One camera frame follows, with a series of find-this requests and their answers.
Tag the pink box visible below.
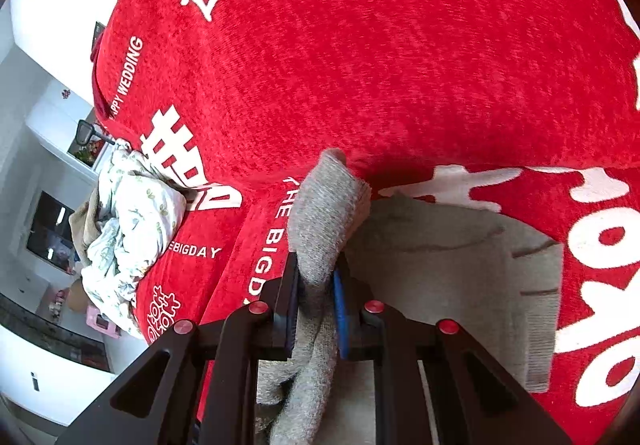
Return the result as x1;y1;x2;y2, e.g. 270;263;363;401
86;305;121;338

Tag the dark television screen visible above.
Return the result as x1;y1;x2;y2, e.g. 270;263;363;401
25;191;76;271

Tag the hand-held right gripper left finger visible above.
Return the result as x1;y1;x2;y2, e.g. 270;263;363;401
55;251;302;445

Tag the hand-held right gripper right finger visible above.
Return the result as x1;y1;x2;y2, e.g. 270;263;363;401
333;269;574;445

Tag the light blue floral quilt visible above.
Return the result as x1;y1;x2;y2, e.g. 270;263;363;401
81;140;188;338

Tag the grey-brown knitted sweater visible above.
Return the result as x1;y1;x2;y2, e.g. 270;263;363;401
255;148;565;445

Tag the black loop handle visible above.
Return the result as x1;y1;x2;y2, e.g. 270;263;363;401
76;120;121;146

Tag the red printed blanket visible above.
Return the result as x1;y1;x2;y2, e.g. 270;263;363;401
90;0;640;445

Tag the green plant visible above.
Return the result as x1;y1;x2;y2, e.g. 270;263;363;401
67;138;108;168

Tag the dark stone counter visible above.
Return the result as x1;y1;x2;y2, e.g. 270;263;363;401
0;294;111;373

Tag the brown fleece garment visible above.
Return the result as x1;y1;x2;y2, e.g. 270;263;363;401
69;188;101;248

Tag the white cabinet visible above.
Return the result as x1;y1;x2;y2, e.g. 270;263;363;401
0;325;126;428

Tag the brown cardboard box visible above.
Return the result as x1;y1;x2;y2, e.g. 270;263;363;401
67;281;88;313

